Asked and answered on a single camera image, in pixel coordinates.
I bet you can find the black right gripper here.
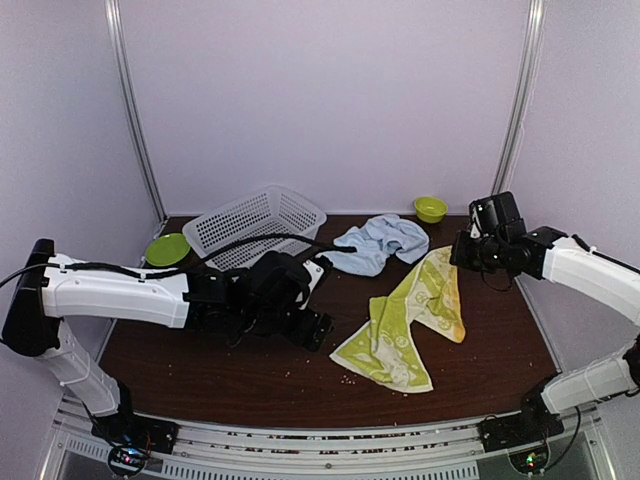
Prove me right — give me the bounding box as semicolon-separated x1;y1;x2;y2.
450;230;506;274

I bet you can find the light blue towel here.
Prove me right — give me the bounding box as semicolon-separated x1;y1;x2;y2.
322;214;430;277

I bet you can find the green patterned white towel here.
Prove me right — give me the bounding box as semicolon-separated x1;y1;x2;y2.
330;246;466;394

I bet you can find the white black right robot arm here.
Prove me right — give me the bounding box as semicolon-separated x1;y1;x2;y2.
451;226;639;442

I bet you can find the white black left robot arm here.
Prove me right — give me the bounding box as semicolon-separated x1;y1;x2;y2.
1;239;332;452

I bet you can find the small green bowl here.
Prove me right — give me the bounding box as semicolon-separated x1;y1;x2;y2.
414;197;448;224

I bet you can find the green plate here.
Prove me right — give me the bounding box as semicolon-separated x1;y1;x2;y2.
145;233;191;267

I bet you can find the white perforated plastic basket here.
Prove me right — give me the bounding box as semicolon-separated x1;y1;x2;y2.
182;186;327;270

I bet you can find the left circuit board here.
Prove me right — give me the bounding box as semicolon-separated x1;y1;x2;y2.
107;446;149;476

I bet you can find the circuit board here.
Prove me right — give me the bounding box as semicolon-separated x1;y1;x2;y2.
107;446;149;476
509;448;550;476

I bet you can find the right circuit board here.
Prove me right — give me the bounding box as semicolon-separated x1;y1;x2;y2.
509;448;550;476

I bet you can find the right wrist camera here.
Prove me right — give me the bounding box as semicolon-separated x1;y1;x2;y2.
469;191;526;241

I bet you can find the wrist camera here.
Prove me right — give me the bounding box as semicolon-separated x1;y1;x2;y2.
248;251;333;310
469;191;526;241

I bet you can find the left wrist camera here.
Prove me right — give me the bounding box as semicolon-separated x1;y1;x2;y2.
248;251;333;310

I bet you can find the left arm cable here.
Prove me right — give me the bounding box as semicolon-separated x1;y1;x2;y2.
0;232;359;291

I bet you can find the right aluminium corner post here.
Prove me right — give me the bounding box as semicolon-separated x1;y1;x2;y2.
491;0;546;194

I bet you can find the aluminium corner post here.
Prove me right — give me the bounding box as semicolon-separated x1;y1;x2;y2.
104;0;167;222
491;0;546;194

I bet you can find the left aluminium corner post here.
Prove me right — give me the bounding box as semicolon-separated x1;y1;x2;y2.
104;0;167;222

